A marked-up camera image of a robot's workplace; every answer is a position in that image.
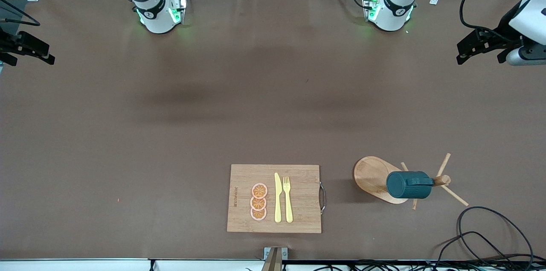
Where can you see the yellow plastic knife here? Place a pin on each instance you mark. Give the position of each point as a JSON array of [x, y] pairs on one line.
[[277, 202]]

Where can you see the yellow plastic fork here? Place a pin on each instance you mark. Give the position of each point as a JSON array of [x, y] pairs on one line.
[[288, 207]]

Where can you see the brown table cover mat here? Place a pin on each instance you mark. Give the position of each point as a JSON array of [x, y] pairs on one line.
[[170, 134]]

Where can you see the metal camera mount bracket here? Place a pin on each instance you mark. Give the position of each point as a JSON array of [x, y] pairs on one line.
[[273, 258]]

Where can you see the teal cup yellow inside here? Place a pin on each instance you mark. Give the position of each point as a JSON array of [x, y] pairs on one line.
[[403, 185]]

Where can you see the orange slice toy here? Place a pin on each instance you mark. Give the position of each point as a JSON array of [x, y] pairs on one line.
[[258, 214], [259, 190], [258, 203]]

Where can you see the white table edge rail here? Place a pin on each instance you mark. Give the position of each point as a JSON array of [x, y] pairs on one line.
[[128, 265]]

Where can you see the wooden mug tree stand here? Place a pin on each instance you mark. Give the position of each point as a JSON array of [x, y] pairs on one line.
[[371, 175]]

